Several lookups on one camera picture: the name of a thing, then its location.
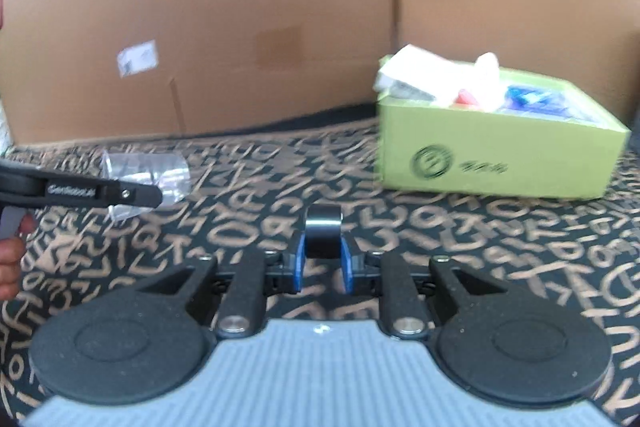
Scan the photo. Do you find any clear plastic cup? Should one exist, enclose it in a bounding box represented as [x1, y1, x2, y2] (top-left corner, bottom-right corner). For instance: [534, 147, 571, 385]
[99, 151, 191, 221]

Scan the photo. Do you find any black tape roll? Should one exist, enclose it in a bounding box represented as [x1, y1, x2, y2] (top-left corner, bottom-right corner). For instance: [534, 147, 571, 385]
[304, 204, 344, 261]

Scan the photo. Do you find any person's left hand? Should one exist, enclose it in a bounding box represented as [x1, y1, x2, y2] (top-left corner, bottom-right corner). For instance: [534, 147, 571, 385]
[0, 216, 39, 303]

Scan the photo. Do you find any white shipping label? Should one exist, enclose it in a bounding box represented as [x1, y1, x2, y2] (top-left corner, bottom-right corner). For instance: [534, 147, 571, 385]
[116, 40, 159, 78]

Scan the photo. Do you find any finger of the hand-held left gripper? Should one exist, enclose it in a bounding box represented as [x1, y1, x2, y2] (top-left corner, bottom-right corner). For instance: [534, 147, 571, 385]
[107, 183, 164, 209]

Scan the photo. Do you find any green shoe box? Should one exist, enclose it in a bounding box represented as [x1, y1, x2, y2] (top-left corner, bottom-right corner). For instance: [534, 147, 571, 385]
[374, 54, 632, 200]

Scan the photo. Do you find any white flat packet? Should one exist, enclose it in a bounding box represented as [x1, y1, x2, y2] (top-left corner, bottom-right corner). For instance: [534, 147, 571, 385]
[377, 44, 452, 103]

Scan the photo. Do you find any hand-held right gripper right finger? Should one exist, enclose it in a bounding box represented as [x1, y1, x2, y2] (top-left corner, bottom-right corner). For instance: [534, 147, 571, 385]
[340, 236, 497, 341]

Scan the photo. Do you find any blue packet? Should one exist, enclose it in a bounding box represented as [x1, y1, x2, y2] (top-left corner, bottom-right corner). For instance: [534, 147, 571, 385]
[499, 82, 574, 122]

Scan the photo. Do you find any black mat with beige letters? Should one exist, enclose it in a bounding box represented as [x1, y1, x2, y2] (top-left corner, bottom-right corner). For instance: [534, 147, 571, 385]
[0, 104, 640, 427]

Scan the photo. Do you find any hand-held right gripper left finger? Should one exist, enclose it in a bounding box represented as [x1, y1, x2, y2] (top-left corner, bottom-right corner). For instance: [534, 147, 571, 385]
[136, 230, 308, 341]

